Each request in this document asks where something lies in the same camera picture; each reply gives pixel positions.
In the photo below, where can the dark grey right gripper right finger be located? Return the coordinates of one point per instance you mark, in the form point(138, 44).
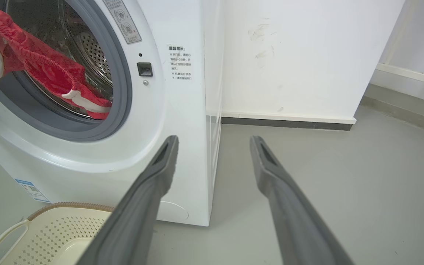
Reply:
point(293, 217)

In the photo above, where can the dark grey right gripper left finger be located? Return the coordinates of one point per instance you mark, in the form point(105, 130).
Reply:
point(138, 213)

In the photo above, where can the red and white garment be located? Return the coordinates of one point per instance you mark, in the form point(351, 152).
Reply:
point(39, 62)

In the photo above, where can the cream perforated laundry basket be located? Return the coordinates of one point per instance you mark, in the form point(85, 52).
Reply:
point(50, 235)

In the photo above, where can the white front-load washing machine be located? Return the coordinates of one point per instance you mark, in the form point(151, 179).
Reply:
point(182, 110)

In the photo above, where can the white framed glass partition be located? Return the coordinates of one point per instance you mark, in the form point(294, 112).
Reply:
point(414, 48)

